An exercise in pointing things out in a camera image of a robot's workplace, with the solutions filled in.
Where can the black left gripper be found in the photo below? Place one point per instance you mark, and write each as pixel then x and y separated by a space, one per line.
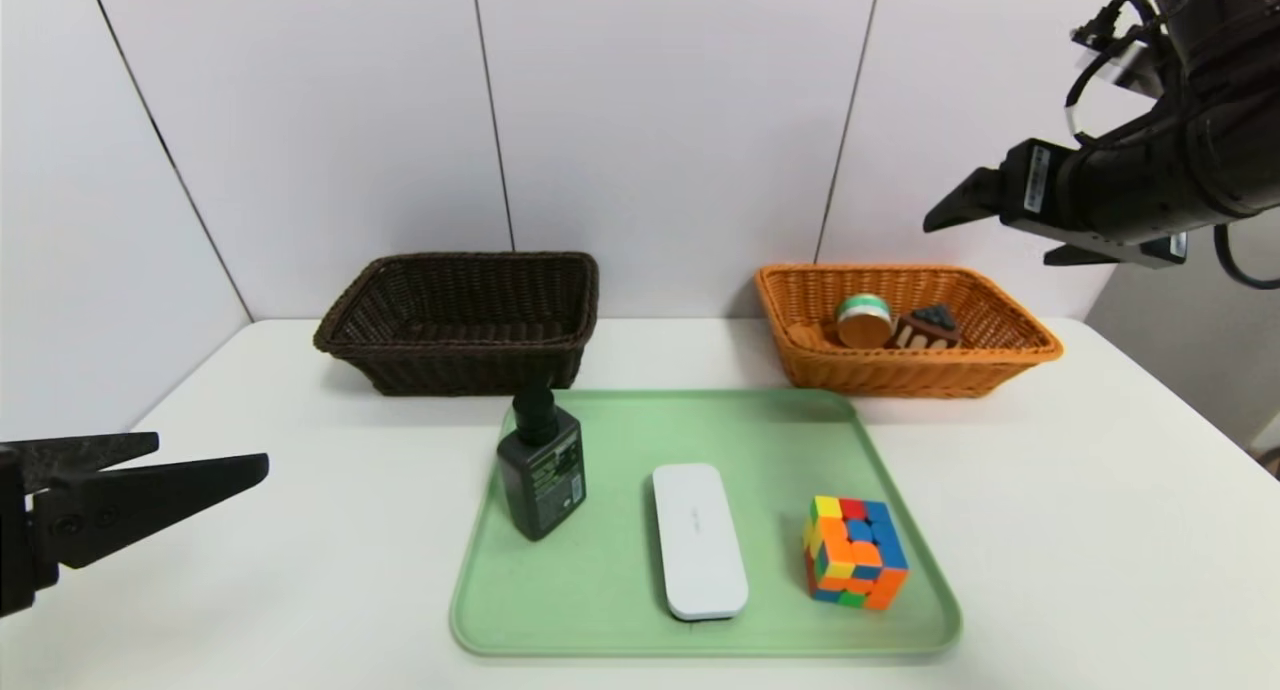
pixel 12 530

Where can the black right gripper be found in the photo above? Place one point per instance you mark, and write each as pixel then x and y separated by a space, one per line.
pixel 1034 182

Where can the chocolate cake slice toy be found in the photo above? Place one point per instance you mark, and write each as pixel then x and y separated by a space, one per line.
pixel 925 332

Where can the small tin can green label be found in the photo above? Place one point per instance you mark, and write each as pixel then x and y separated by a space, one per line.
pixel 863 325

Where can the dark bottle with black cap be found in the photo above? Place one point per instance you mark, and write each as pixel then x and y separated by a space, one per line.
pixel 540 480

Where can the white oblong plastic case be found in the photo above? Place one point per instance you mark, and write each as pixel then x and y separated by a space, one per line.
pixel 698 540

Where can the orange wicker basket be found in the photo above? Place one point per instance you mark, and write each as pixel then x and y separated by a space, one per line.
pixel 900 375

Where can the dark brown wicker basket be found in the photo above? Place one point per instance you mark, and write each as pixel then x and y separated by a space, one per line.
pixel 450 365

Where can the colourful puzzle cube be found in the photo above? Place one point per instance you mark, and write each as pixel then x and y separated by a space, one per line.
pixel 855 555

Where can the light green plastic tray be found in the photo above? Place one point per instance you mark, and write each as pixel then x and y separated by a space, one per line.
pixel 600 580

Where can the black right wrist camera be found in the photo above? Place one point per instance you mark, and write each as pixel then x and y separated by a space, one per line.
pixel 1220 10

